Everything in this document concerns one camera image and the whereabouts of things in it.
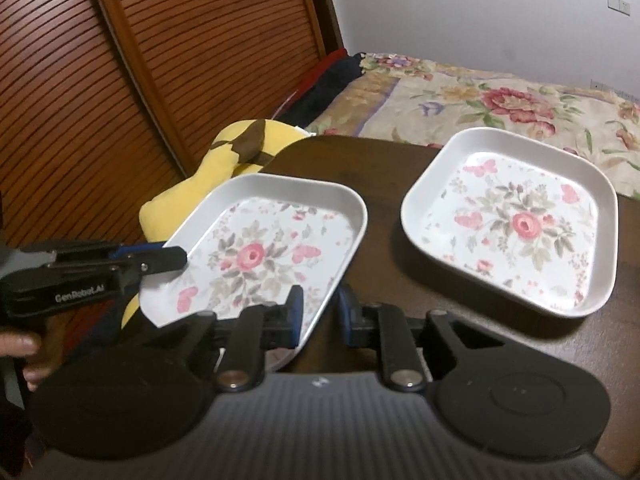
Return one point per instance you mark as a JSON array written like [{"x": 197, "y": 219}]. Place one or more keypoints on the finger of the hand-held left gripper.
[
  {"x": 165, "y": 259},
  {"x": 132, "y": 250}
]

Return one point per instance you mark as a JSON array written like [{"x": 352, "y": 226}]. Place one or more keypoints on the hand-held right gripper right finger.
[{"x": 346, "y": 312}]

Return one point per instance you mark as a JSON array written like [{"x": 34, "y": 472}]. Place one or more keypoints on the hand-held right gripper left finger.
[{"x": 296, "y": 312}]

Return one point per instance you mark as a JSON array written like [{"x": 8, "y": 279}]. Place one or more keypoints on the white floral square plate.
[
  {"x": 515, "y": 220},
  {"x": 270, "y": 240}
]

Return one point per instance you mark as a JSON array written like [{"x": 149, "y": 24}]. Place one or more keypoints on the person's left hand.
[{"x": 20, "y": 346}]

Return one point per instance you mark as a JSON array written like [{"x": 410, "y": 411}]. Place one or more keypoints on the yellow plush pillow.
[{"x": 220, "y": 160}]

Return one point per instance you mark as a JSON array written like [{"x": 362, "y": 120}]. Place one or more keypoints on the wooden louvered wardrobe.
[{"x": 75, "y": 85}]

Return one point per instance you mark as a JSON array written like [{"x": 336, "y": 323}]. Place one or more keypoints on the red cloth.
[{"x": 325, "y": 62}]

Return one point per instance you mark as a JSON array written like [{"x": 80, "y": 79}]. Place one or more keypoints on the floral blanket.
[{"x": 500, "y": 100}]

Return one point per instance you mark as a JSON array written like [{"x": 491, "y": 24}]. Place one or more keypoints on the wall socket strip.
[{"x": 617, "y": 91}]

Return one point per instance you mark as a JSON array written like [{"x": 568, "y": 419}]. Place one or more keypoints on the white wall switch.
[{"x": 619, "y": 4}]

